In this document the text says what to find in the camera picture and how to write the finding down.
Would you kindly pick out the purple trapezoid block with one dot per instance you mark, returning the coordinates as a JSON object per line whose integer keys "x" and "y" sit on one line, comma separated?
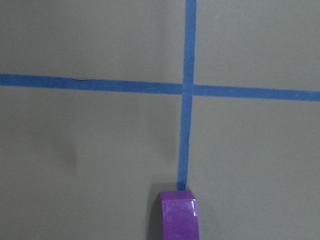
{"x": 179, "y": 215}

